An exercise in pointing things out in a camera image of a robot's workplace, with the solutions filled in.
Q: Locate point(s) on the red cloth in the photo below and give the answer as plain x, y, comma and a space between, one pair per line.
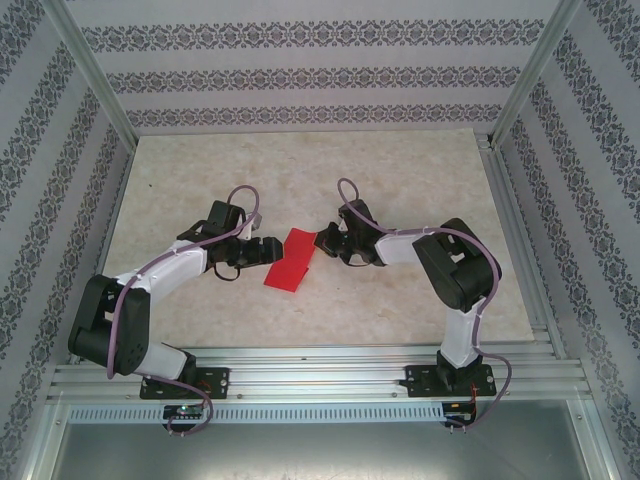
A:
287, 265

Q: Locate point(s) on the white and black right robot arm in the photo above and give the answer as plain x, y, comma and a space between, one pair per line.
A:
460, 270

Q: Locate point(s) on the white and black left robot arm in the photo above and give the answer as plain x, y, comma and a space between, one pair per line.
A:
100, 325

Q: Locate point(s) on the aluminium mounting beam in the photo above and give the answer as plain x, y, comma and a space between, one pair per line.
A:
320, 372

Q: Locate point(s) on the small circuit board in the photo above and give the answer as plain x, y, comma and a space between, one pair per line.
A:
182, 411
457, 407

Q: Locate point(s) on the grey metal panel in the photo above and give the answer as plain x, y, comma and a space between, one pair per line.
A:
320, 450

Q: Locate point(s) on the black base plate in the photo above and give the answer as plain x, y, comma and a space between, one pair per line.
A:
215, 381
419, 381

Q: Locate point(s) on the aluminium table side rail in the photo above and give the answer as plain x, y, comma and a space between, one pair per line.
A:
102, 250
520, 250

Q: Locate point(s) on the aluminium frame post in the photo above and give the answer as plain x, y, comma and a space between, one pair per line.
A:
533, 75
93, 75

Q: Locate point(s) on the aluminium lower frame strut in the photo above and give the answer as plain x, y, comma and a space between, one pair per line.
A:
595, 440
47, 440

